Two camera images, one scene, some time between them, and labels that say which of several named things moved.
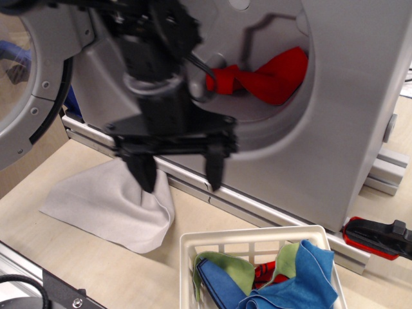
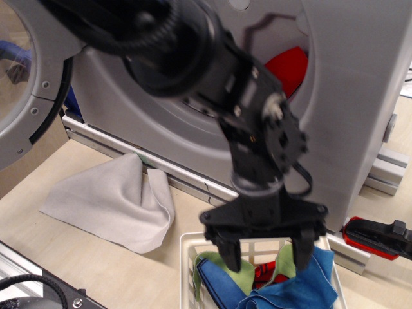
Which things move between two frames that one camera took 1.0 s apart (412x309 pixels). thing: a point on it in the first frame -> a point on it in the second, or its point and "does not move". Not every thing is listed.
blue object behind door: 9,51 does not move
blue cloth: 311,287 does not move
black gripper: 167,123 -> 261,213
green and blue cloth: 228,280 does not move
